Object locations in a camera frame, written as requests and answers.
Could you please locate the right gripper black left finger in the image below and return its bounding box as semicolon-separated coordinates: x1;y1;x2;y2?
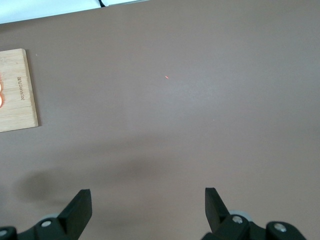
0;188;93;240

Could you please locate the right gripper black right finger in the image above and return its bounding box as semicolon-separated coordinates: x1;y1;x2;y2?
202;187;307;240

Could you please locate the brown table cover mat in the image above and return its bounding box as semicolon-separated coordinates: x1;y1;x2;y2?
0;0;320;240

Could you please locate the bamboo cutting board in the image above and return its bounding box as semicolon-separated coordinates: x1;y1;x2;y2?
0;48;41;133

